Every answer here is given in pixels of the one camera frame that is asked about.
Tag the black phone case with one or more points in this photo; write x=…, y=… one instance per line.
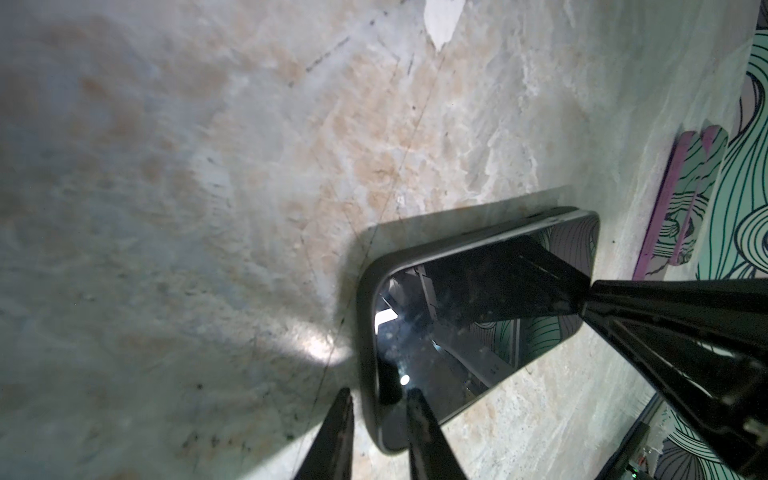
x=455, y=317

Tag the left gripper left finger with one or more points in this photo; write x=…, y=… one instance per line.
x=331, y=453

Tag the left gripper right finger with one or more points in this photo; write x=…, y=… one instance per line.
x=430, y=455

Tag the purple-edged black smartphone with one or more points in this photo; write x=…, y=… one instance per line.
x=681, y=205

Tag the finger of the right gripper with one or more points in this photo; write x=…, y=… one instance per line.
x=702, y=345

